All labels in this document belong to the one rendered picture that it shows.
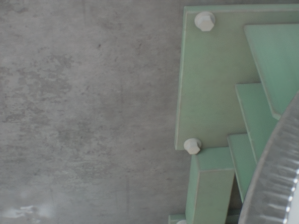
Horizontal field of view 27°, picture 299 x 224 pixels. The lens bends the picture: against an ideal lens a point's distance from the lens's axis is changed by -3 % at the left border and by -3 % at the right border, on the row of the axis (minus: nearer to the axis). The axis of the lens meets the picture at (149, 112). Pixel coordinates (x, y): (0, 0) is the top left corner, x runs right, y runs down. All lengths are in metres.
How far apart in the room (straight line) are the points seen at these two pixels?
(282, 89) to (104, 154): 0.49
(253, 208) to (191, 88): 0.63
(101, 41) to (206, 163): 0.36
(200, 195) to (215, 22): 0.42
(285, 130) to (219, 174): 0.65
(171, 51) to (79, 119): 0.24
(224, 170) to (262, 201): 0.70
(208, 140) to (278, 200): 0.72
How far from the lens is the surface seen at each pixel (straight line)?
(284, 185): 0.65
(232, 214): 1.58
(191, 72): 1.20
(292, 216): 0.63
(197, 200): 1.40
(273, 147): 0.68
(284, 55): 1.09
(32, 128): 1.30
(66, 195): 1.48
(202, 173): 1.32
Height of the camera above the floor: 0.89
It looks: 44 degrees down
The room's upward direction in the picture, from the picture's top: 172 degrees clockwise
